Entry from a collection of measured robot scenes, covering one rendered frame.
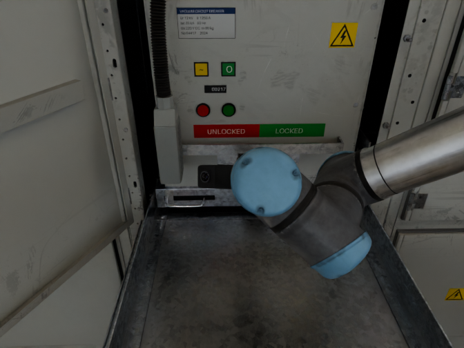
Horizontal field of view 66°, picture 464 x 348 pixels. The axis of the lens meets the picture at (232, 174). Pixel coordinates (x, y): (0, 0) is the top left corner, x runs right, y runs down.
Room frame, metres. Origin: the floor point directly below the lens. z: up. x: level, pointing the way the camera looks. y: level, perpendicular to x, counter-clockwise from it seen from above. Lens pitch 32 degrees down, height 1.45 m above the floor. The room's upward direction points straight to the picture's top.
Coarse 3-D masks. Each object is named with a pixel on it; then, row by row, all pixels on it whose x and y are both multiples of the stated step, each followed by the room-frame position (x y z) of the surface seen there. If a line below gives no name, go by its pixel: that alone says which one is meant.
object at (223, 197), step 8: (160, 184) 0.81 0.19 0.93; (160, 192) 0.78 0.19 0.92; (176, 192) 0.79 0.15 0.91; (184, 192) 0.79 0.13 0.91; (192, 192) 0.79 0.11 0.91; (200, 192) 0.79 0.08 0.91; (208, 192) 0.79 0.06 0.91; (216, 192) 0.79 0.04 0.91; (224, 192) 0.79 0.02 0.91; (232, 192) 0.79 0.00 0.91; (160, 200) 0.78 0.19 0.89; (176, 200) 0.79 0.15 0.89; (184, 200) 0.79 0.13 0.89; (192, 200) 0.79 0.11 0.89; (200, 200) 0.79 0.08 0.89; (208, 200) 0.79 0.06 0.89; (216, 200) 0.79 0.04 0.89; (224, 200) 0.79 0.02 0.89; (232, 200) 0.79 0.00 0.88
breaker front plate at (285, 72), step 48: (192, 0) 0.80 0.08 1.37; (240, 0) 0.80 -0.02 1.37; (288, 0) 0.80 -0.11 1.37; (336, 0) 0.81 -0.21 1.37; (192, 48) 0.80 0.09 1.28; (240, 48) 0.80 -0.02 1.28; (288, 48) 0.80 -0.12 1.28; (336, 48) 0.81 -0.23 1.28; (192, 96) 0.80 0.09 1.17; (240, 96) 0.80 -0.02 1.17; (288, 96) 0.80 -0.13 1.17; (336, 96) 0.81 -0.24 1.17
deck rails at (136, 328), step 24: (144, 240) 0.63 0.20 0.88; (384, 240) 0.62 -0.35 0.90; (144, 264) 0.59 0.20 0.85; (384, 264) 0.59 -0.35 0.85; (144, 288) 0.52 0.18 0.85; (384, 288) 0.52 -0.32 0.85; (408, 288) 0.49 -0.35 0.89; (120, 312) 0.42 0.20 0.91; (144, 312) 0.46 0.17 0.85; (408, 312) 0.46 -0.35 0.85; (432, 312) 0.41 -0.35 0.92; (120, 336) 0.39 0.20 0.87; (408, 336) 0.41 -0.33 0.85; (432, 336) 0.39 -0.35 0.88
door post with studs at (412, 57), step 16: (416, 0) 0.77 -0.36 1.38; (432, 0) 0.77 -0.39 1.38; (416, 16) 0.77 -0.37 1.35; (432, 16) 0.77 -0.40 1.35; (416, 32) 0.77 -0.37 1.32; (432, 32) 0.77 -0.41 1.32; (400, 48) 0.77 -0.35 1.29; (416, 48) 0.77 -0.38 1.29; (400, 64) 0.77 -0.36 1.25; (416, 64) 0.77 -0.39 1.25; (400, 80) 0.77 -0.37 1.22; (416, 80) 0.77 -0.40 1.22; (400, 96) 0.77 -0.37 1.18; (416, 96) 0.77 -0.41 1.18; (384, 112) 0.77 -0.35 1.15; (400, 112) 0.77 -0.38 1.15; (384, 128) 0.77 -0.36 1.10; (400, 128) 0.77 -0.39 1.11; (384, 208) 0.77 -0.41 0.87
